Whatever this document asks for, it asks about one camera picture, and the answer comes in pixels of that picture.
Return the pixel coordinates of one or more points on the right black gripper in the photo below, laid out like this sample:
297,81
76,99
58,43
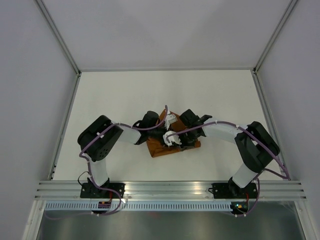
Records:
184,145

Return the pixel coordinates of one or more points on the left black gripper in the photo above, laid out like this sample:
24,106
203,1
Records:
164,128

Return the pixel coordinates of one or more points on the brown cloth napkin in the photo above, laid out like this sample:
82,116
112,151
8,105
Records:
158,148

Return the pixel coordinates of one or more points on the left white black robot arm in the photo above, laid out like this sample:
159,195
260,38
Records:
98,139

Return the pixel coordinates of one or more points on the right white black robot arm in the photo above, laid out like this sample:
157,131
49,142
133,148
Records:
255,145

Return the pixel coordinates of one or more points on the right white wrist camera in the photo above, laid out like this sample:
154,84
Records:
170,138

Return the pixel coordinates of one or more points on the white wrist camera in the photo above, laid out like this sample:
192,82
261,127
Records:
169,118
170,138

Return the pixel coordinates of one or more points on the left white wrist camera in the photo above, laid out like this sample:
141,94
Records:
169,118

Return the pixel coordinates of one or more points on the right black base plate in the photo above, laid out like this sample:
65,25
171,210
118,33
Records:
222,190

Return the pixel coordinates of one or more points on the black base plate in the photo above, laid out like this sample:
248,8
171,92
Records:
89,191
222,190

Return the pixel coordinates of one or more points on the white slotted cable duct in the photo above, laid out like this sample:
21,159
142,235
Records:
198,206

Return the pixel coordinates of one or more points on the rear aluminium frame bar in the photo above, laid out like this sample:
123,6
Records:
163,69

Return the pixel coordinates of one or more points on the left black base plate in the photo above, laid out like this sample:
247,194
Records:
89,191

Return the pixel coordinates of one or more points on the aluminium front rail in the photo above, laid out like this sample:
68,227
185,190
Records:
274,190

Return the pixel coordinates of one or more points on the right aluminium frame post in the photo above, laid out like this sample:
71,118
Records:
275,34

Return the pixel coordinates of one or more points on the aluminium frame post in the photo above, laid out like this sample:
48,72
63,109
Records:
275,34
57,35

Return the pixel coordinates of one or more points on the left aluminium frame post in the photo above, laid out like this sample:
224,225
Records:
57,35

